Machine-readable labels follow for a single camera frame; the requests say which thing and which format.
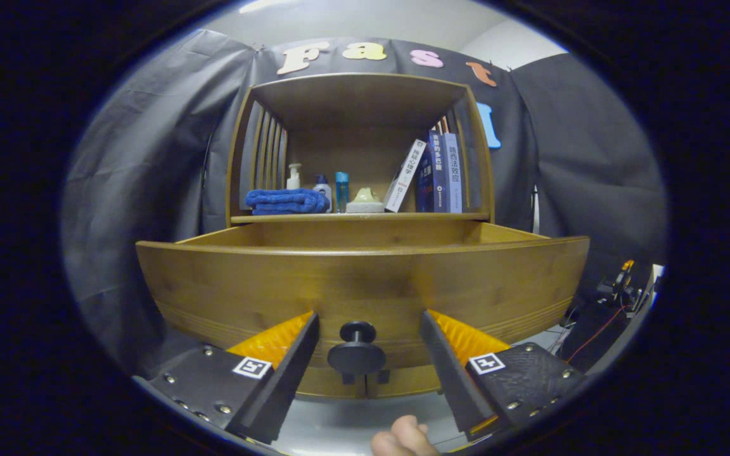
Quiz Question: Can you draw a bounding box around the black device with orange part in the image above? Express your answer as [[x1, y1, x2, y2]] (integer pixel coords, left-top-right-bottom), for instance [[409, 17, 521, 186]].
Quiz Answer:
[[596, 260, 648, 311]]

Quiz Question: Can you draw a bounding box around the wooden cabinet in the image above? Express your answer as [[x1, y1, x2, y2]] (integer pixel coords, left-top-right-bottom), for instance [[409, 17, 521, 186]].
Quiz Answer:
[[226, 72, 496, 400]]

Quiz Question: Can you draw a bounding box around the grey blue book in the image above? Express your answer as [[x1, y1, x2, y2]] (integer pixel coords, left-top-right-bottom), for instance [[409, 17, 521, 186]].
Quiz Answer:
[[442, 132, 464, 214]]

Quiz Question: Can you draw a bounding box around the folded blue towel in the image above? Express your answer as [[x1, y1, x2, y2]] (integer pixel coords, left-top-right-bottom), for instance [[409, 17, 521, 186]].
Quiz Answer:
[[245, 188, 331, 216]]

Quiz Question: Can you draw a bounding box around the wooden drawer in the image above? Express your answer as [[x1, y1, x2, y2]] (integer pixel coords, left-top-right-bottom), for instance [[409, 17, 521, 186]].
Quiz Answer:
[[136, 222, 591, 373]]

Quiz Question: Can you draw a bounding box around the white book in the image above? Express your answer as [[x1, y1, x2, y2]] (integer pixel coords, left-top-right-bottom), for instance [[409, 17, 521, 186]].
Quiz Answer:
[[384, 139, 428, 213]]

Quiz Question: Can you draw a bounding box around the black drawer knob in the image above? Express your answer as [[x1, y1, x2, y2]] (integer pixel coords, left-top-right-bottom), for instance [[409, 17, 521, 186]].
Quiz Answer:
[[327, 321, 387, 376]]

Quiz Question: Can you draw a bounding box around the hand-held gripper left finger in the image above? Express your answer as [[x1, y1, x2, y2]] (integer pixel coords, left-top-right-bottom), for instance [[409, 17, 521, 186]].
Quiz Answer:
[[148, 310, 320, 445]]

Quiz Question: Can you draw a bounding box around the white bottle with blue cap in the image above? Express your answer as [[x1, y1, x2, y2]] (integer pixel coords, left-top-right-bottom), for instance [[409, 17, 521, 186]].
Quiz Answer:
[[313, 175, 334, 213]]

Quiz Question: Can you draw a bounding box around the dark blue book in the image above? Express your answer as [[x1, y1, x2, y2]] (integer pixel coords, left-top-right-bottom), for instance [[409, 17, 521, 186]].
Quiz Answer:
[[417, 130, 448, 213]]

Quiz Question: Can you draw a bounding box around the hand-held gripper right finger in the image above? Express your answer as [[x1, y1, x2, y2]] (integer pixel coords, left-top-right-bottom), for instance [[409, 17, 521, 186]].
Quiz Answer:
[[419, 309, 587, 443]]

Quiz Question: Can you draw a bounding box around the black backdrop cloth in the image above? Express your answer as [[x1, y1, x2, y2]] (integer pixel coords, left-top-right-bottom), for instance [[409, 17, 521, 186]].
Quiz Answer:
[[61, 28, 667, 374]]

